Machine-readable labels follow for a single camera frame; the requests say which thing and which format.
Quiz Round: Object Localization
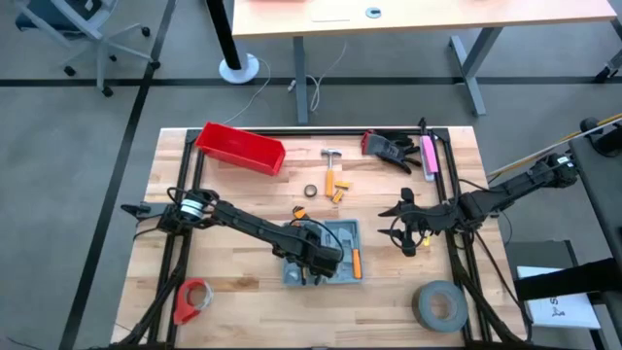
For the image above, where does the white pole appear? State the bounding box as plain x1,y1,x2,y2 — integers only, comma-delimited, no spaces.
488,119,622,177

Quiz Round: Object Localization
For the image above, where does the grey duct tape roll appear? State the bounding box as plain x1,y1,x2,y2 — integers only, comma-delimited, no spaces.
412,280,470,333

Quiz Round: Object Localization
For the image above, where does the thin white cable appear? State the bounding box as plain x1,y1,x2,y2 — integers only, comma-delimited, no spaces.
224,55,273,126

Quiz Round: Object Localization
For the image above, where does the yellow pole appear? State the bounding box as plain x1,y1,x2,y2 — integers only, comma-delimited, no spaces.
558,113,622,143

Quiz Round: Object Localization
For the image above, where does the black side table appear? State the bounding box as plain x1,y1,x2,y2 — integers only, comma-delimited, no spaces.
568,116,622,266

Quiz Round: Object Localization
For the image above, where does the red plastic bin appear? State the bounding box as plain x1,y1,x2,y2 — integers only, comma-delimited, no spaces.
194,121,287,177

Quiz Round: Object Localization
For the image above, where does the white flat pad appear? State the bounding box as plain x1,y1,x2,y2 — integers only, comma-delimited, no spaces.
310,3,354,23

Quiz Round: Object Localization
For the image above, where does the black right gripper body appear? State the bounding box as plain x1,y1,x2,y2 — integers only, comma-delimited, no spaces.
398,187,461,259

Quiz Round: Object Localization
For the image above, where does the red tape dispenser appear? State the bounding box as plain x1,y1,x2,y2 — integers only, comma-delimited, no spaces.
173,278,217,327

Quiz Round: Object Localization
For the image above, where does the orange handled hammer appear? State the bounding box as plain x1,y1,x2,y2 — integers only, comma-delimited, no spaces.
320,148,343,198

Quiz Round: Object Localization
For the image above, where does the column with white round base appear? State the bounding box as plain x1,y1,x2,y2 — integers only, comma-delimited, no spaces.
206,0,261,85

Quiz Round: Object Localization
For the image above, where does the thick white cable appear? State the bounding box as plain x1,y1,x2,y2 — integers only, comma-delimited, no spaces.
306,37,349,113

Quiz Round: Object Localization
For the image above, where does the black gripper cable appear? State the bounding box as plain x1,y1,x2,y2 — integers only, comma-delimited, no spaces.
291,217,345,263
388,208,429,252

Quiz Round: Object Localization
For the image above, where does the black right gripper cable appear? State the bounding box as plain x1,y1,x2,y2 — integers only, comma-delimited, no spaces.
388,208,429,252

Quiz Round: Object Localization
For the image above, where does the black flat bar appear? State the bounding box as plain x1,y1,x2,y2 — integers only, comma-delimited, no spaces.
513,257,622,303

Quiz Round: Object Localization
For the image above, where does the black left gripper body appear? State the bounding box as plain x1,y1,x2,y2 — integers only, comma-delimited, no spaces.
279,223,346,287

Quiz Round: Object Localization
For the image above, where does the grey office chair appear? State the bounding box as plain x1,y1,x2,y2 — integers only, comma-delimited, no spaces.
14,0,162,97

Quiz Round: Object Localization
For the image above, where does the grey plastic tool case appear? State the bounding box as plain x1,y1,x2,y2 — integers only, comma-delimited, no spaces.
282,218,364,287

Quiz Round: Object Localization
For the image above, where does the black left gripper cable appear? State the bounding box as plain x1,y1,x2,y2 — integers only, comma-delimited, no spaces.
291,217,345,263

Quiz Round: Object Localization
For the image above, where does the dark desk leg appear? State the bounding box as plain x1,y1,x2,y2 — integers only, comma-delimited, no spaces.
595,18,622,84

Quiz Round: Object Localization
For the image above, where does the white printed paper sheet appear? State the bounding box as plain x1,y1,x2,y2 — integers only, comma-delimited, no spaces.
516,265,604,331

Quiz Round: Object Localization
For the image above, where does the wooden desk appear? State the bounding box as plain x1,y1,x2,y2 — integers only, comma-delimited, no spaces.
231,0,619,125

